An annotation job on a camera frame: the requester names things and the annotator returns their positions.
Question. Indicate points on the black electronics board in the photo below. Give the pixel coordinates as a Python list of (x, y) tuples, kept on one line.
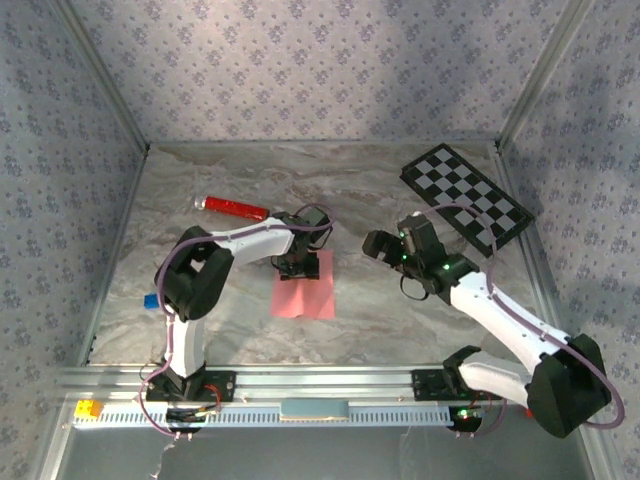
[(185, 417), (467, 417)]

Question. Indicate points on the aluminium table side rail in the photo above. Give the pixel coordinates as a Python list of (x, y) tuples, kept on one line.
[(112, 260), (517, 200)]

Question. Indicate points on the blue toy block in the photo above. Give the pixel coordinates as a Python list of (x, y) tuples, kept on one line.
[(151, 302)]

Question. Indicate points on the red glitter tube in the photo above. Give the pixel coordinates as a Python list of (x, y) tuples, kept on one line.
[(235, 207)]

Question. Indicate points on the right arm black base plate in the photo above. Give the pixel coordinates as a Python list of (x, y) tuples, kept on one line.
[(425, 385)]

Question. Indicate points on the aluminium mounting rail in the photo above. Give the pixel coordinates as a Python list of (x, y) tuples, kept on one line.
[(325, 382)]

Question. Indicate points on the aluminium frame post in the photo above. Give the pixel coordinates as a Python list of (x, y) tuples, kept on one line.
[(100, 75), (545, 75)]

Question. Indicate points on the grey blue flat box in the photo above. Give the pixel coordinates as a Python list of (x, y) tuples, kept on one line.
[(314, 410)]

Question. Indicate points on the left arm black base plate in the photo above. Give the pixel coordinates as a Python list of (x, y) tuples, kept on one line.
[(222, 385)]

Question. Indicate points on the black white checkerboard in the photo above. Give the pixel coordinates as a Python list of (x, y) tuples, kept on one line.
[(465, 192)]

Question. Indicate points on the yellow orange toy block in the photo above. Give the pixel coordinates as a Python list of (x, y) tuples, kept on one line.
[(87, 409)]

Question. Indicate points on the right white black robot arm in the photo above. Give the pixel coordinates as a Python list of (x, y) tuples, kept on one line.
[(500, 315)]

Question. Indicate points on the aluminium table back rail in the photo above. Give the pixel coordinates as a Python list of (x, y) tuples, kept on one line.
[(325, 144)]

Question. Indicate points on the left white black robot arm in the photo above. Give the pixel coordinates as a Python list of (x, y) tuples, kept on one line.
[(260, 240)]

